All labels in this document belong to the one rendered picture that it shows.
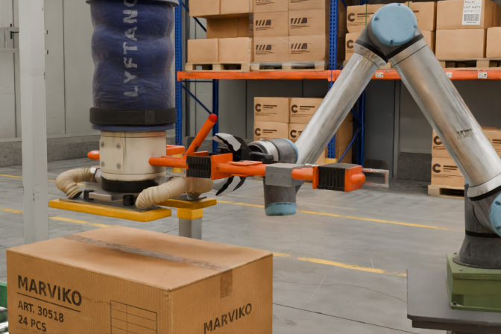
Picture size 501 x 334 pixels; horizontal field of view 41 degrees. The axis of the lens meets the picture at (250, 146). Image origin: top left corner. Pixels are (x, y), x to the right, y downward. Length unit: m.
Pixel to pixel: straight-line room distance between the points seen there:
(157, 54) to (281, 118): 8.07
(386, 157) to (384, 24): 8.58
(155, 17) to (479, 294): 1.19
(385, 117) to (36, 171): 6.67
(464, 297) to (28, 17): 3.47
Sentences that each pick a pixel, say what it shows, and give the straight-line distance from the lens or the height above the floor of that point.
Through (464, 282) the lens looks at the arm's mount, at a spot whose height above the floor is 0.83.
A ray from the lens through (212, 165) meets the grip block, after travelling 1.60.
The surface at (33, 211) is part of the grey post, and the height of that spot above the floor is 0.54.
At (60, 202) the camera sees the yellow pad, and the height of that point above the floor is 1.08.
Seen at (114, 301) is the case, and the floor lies 0.89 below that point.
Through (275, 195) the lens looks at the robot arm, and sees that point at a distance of 1.88.
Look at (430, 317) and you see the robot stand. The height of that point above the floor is 0.75.
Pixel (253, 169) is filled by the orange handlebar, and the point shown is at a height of 1.20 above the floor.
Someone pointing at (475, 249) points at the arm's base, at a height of 0.91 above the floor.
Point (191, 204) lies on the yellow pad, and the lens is 1.76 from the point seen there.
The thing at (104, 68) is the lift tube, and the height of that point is 1.43.
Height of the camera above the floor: 1.39
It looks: 5 degrees down
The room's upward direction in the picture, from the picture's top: straight up
